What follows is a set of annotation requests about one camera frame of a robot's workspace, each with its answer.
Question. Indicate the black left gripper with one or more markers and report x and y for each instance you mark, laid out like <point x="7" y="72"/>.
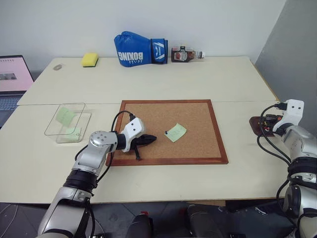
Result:
<point x="141" y="141"/>

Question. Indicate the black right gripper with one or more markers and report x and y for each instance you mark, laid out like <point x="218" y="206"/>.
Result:
<point x="272" y="119"/>

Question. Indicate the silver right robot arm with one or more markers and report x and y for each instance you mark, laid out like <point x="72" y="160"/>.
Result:
<point x="298" y="142"/>

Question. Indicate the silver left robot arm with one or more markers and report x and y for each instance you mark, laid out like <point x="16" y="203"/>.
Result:
<point x="99" y="148"/>

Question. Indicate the small green sticky note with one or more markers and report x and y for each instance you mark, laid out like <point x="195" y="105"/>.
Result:
<point x="73" y="131"/>

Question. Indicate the large green sticky note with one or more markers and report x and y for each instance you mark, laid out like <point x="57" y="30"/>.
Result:
<point x="64" y="116"/>

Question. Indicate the clear plastic box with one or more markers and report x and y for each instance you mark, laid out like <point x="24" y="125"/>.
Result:
<point x="53" y="129"/>

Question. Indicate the wood-framed cork board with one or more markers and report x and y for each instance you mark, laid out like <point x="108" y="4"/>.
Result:
<point x="193" y="148"/>

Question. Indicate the dark rounded shape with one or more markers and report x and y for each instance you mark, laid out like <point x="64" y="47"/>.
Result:
<point x="141" y="226"/>
<point x="203" y="220"/>

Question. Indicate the ketchup bottle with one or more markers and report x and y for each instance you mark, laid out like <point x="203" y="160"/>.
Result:
<point x="183" y="55"/>

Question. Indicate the blue boxing glove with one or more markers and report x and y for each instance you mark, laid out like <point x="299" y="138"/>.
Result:
<point x="131" y="47"/>

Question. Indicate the yellow sponge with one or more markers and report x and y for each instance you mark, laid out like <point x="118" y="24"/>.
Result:
<point x="89" y="59"/>

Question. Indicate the small grey oval disc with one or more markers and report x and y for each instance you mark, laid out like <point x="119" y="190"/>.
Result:
<point x="58" y="67"/>

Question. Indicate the open laptop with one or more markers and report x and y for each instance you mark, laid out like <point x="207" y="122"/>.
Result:
<point x="12" y="74"/>

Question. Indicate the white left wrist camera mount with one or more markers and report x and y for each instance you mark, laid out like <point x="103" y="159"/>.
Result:
<point x="135" y="127"/>

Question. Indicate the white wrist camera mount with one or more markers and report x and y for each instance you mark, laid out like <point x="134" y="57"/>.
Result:
<point x="135" y="127"/>
<point x="293" y="109"/>

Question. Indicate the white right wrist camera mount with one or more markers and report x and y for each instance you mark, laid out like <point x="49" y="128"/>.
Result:
<point x="293" y="109"/>

